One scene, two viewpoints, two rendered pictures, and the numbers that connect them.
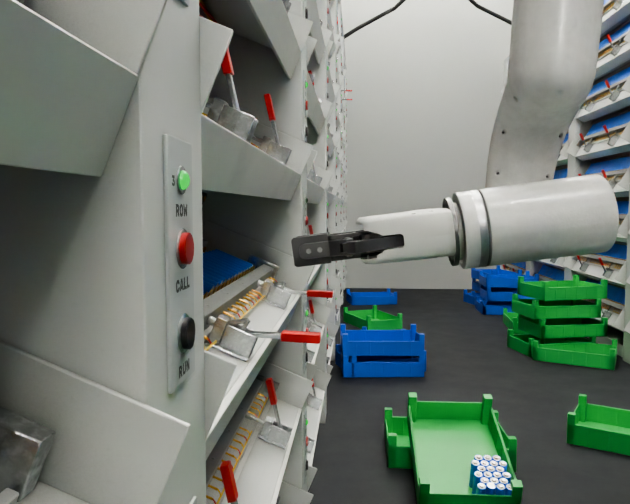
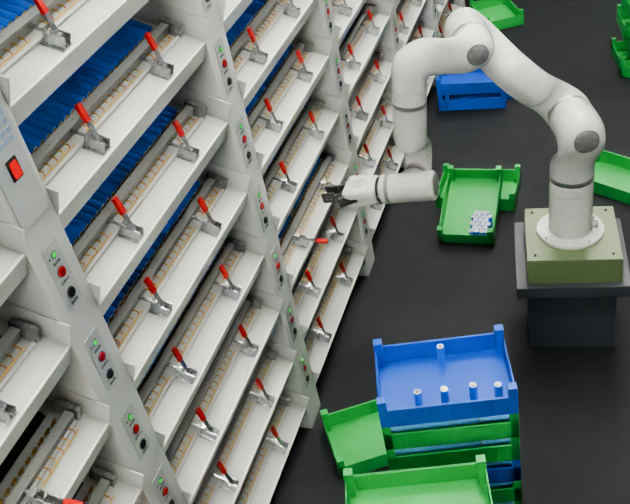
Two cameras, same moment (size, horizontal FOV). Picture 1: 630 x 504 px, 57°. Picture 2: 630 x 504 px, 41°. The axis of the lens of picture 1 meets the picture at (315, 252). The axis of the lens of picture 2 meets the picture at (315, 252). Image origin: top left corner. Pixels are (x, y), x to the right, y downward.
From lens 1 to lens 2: 1.94 m
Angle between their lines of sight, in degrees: 38
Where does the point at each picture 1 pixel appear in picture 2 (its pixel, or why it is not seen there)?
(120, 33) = (260, 250)
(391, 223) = (352, 196)
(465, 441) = (481, 195)
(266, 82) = not seen: hidden behind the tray
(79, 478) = (267, 305)
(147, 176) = (268, 266)
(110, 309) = (267, 284)
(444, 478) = (460, 220)
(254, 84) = not seen: hidden behind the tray
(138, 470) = (276, 304)
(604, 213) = (426, 193)
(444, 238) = (371, 200)
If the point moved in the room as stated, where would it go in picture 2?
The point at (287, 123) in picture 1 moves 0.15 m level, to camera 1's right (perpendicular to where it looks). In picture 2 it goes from (328, 89) to (376, 86)
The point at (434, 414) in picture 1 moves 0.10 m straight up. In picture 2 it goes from (467, 175) to (465, 153)
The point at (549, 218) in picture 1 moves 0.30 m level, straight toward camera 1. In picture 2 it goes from (407, 194) to (349, 259)
